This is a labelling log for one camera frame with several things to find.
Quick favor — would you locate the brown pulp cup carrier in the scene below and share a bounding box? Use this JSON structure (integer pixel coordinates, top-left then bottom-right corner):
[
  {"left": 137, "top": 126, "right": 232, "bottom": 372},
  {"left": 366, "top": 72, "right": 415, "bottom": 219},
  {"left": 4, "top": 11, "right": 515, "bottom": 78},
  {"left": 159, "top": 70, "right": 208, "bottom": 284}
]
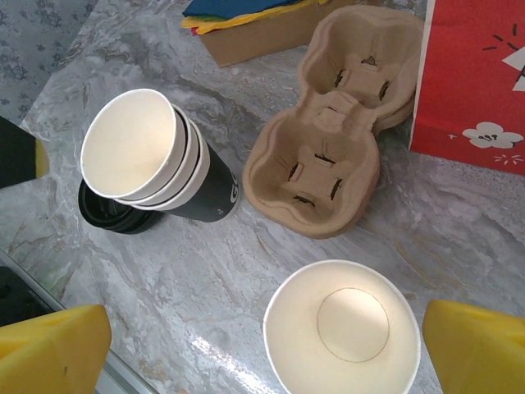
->
[
  {"left": 245, "top": 94, "right": 416, "bottom": 240},
  {"left": 241, "top": 6, "right": 426, "bottom": 231}
]

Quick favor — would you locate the black plastic cup lid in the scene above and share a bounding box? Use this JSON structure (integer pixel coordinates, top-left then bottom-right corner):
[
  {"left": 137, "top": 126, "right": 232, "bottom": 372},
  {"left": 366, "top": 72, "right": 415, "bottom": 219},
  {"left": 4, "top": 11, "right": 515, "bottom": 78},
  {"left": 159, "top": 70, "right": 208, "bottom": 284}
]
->
[{"left": 77, "top": 180, "right": 165, "bottom": 236}]

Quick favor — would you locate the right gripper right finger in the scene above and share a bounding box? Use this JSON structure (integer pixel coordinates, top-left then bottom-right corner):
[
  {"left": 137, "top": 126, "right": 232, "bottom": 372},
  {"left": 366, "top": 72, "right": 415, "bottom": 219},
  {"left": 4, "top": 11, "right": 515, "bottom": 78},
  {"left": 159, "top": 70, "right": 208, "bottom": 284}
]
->
[{"left": 422, "top": 299, "right": 525, "bottom": 394}]

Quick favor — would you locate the red festive paper bag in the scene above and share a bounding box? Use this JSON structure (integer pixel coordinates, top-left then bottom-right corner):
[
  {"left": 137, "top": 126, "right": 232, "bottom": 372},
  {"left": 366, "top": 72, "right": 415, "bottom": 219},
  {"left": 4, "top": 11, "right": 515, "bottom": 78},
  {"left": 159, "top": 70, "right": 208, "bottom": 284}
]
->
[{"left": 409, "top": 0, "right": 525, "bottom": 176}]

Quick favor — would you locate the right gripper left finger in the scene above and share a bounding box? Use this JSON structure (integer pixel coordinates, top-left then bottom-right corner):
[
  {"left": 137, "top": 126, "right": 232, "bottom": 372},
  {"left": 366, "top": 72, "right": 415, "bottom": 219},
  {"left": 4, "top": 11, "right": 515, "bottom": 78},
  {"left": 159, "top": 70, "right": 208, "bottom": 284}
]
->
[{"left": 0, "top": 304, "right": 112, "bottom": 394}]

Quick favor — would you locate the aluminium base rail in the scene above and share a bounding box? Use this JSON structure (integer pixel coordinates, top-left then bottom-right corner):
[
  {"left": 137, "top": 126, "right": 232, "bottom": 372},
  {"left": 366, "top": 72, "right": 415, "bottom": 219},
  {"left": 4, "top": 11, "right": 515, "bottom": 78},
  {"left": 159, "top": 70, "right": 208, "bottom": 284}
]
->
[{"left": 0, "top": 248, "right": 139, "bottom": 394}]

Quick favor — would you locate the black paper coffee cup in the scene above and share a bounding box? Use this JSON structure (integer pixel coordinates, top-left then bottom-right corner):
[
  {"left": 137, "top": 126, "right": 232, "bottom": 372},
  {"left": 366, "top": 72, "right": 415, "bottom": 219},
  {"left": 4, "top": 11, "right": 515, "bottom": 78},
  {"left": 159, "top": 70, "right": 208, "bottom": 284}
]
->
[
  {"left": 80, "top": 88, "right": 180, "bottom": 201},
  {"left": 135, "top": 122, "right": 241, "bottom": 226},
  {"left": 118, "top": 104, "right": 194, "bottom": 207},
  {"left": 262, "top": 259, "right": 422, "bottom": 394}
]

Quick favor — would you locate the yellow paper napkin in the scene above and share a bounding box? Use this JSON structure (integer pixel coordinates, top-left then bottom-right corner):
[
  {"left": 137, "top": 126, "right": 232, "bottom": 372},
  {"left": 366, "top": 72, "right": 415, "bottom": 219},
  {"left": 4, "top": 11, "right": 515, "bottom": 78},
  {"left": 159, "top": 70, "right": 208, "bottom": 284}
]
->
[{"left": 180, "top": 2, "right": 329, "bottom": 30}]

